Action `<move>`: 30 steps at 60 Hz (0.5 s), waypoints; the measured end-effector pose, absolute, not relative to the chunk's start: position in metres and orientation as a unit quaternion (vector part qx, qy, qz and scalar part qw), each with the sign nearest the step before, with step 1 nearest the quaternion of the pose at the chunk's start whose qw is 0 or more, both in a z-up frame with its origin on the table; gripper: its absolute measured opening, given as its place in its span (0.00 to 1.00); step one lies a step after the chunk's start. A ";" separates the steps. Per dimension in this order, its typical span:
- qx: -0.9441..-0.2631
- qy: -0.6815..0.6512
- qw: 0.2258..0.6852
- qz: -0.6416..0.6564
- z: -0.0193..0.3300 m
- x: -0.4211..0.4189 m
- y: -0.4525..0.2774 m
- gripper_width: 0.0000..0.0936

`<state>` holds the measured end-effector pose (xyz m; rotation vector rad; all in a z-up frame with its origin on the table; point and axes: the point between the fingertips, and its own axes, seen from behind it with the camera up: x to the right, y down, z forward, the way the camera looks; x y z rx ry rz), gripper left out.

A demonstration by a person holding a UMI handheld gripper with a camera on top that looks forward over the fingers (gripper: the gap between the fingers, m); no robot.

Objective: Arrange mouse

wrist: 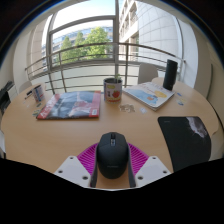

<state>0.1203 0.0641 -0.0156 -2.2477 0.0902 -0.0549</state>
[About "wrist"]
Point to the potted plant in printed mug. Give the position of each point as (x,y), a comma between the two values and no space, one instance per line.
(113,91)

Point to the white chair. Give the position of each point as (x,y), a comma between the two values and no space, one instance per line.
(1,143)
(147,72)
(24,86)

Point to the white illustrated magazine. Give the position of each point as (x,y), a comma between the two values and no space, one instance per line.
(150,95)

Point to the black printer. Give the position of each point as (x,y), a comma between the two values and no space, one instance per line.
(5,96)

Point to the red magazine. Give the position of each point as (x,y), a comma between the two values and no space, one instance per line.
(71,105)

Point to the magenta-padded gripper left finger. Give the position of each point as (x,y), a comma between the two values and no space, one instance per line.
(71,168)

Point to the black cylindrical bottle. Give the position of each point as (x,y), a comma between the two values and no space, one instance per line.
(170,75)

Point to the clear sticker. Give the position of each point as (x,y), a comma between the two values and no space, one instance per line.
(127,108)

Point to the black printed mouse pad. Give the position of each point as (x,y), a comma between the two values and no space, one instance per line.
(181,141)

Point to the black computer mouse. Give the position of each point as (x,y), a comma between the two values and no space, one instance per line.
(112,156)

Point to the metal balcony railing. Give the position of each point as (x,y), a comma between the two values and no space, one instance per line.
(100,46)

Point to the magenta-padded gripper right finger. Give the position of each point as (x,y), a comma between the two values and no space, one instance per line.
(152,168)

